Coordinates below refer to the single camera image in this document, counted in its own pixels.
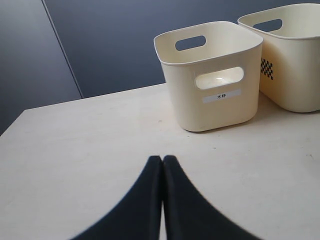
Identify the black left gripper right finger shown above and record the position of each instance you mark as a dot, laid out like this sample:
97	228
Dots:
188	215

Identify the middle cream plastic bin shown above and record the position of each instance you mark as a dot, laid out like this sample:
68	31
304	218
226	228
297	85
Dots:
290	57

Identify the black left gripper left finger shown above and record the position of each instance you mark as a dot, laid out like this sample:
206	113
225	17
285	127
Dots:
137	216

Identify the cream plastic bin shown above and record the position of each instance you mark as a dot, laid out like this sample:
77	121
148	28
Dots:
212	72
290	57

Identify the left cream plastic bin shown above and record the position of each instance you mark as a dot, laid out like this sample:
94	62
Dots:
212	72

